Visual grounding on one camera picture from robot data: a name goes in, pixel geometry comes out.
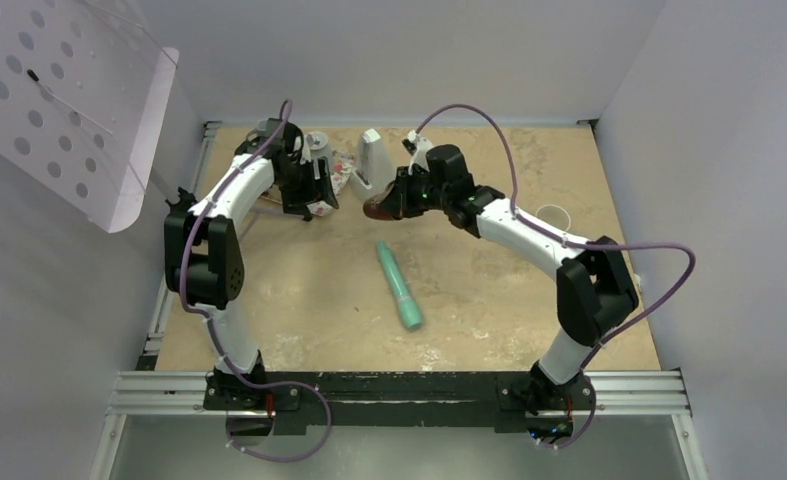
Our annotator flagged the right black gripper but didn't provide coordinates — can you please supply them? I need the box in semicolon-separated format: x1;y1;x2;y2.
381;165;451;218

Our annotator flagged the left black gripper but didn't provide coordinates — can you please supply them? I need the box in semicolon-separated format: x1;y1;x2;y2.
276;157;337;217

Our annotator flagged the brown striped mug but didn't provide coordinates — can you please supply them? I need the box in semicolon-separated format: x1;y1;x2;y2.
362;194;401;221

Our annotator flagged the light green mug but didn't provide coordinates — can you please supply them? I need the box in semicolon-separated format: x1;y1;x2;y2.
534;204;572;231

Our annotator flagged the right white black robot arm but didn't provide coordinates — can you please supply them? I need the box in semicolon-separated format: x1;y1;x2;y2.
380;140;639;407

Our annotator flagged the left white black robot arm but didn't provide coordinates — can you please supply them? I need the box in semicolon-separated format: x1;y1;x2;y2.
164;118;339;409

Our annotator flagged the white upside-down mug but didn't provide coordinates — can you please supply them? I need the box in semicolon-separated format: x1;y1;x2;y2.
305;131;335;171

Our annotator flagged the grey mug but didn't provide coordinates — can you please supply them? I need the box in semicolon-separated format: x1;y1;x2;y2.
248;119;270;142

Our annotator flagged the floral tray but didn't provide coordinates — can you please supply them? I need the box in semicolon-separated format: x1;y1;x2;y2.
263;152;357;220

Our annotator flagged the white wedge-shaped device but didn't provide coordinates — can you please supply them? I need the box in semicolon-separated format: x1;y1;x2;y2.
349;129;396;202

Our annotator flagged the teal cylindrical tube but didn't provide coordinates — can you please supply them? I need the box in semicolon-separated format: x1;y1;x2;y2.
375;241;423;331

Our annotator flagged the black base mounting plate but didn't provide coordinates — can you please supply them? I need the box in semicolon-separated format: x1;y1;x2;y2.
203;371;595;439

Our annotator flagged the white perforated panel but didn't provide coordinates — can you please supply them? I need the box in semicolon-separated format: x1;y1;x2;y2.
0;0;179;233

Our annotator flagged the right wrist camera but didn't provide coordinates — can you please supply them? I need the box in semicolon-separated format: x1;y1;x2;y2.
402;130;434;173

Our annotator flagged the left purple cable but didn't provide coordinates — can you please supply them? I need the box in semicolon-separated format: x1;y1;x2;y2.
178;99;335;465

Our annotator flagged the purple cable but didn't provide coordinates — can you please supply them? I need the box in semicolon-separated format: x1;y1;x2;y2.
178;99;335;465
414;103;698;352

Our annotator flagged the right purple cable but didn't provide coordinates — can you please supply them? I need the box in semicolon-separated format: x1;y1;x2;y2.
414;103;698;352

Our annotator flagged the aluminium frame rail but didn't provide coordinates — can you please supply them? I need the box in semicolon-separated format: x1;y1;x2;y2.
90;371;709;479

